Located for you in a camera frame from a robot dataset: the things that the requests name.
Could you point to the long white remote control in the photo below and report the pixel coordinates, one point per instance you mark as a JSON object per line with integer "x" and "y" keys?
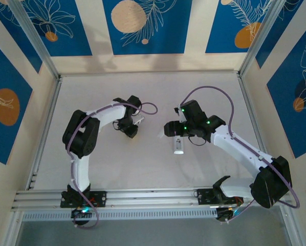
{"x": 179, "y": 148}

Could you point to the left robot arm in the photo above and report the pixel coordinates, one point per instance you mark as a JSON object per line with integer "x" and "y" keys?
{"x": 81, "y": 138}

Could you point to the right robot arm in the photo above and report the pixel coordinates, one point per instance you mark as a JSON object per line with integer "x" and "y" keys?
{"x": 270, "y": 184}

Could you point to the black controller board with led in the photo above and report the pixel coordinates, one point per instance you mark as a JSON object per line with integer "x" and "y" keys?
{"x": 224, "y": 215}
{"x": 81, "y": 212}

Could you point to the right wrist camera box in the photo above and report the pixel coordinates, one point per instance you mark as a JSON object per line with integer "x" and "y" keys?
{"x": 179, "y": 107}

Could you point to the thin aluminium table edge rail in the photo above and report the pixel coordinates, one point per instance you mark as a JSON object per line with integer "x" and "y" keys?
{"x": 150, "y": 73}

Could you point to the aluminium table side rail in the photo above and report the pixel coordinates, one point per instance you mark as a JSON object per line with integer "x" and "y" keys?
{"x": 48, "y": 118}
{"x": 248, "y": 97}

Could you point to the wide aluminium mounting rail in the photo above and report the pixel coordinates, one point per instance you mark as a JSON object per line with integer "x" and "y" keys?
{"x": 155, "y": 197}

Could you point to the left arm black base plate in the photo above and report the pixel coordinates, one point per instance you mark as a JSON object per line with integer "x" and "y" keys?
{"x": 99, "y": 198}

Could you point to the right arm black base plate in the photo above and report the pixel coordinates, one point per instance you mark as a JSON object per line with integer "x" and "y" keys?
{"x": 204, "y": 196}

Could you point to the aluminium frame post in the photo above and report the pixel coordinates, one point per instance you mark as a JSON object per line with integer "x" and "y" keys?
{"x": 36, "y": 38}
{"x": 260, "y": 38}

